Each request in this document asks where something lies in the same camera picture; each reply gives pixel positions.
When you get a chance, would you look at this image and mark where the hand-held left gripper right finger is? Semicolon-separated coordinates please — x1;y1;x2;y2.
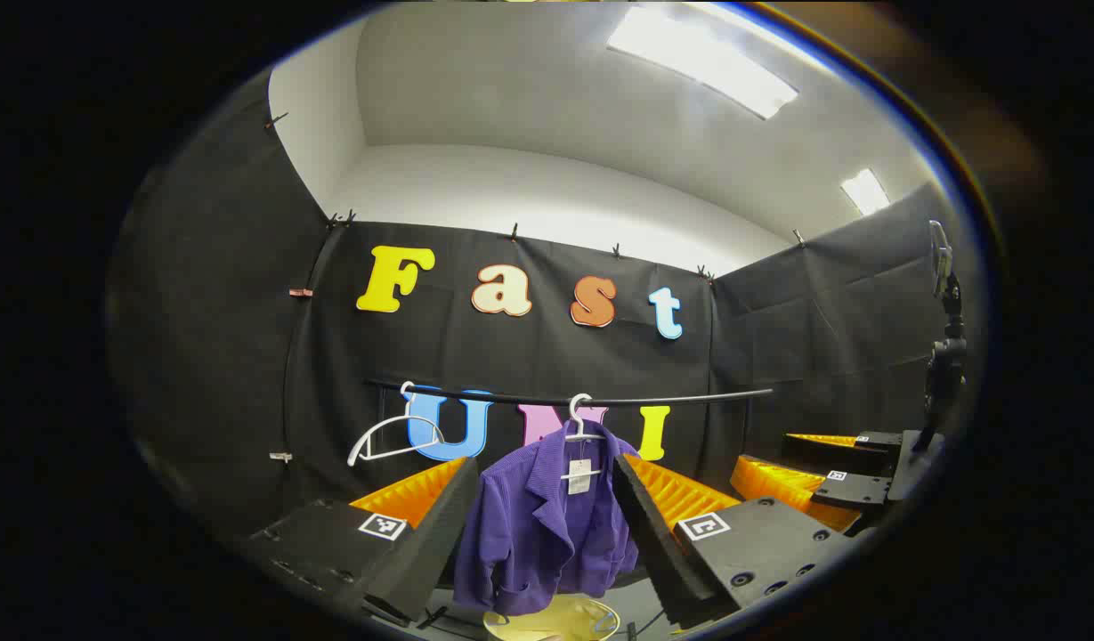
611;452;855;631

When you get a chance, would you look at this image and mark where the small ceiling light panel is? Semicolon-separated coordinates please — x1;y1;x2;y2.
840;167;892;217

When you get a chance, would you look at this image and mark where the black clothes rail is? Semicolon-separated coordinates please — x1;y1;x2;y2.
364;378;774;409

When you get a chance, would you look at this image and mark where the cream laundry hamper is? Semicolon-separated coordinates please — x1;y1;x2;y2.
482;595;621;641

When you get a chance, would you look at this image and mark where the large ceiling light panel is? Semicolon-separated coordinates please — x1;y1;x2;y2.
606;4;799;121

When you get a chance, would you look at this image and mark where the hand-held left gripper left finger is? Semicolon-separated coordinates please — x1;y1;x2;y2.
241;456;482;626

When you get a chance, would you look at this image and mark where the purple jacket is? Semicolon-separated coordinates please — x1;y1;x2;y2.
453;420;641;617

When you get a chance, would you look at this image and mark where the white clothes hanger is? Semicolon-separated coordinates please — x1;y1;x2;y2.
347;381;446;467
560;394;612;482

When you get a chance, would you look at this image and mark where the row of black clips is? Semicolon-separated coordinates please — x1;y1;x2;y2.
263;111;806;281

